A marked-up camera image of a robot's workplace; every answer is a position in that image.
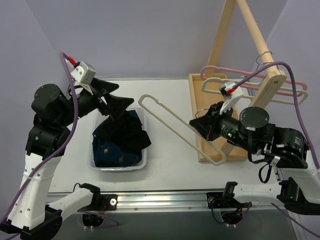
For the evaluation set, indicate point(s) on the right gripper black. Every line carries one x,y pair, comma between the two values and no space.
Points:
212,122

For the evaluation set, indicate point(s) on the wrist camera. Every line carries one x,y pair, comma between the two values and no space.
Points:
83,74
231,96

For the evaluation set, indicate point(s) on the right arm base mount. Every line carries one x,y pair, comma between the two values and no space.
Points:
225,209

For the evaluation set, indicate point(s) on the aluminium rail table edge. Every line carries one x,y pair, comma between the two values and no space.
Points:
162,201

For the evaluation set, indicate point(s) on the black garment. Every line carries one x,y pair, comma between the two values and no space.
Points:
126,132

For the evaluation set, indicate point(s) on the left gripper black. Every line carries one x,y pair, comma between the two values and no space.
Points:
103,103

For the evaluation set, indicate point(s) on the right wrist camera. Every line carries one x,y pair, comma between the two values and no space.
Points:
231,96

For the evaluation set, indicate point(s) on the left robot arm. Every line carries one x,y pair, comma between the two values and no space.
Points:
29,216

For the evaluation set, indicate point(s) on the white plastic basket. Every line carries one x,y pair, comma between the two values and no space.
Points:
98,120

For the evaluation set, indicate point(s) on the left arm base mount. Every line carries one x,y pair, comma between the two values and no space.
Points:
95,216

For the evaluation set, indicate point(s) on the cream white hanger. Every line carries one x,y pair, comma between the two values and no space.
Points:
212,85

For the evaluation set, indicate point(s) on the blue denim skirt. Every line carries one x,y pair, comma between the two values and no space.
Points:
109,155

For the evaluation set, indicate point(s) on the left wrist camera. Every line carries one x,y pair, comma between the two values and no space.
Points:
83,74

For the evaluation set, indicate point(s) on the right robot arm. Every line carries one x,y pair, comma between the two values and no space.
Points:
283,148

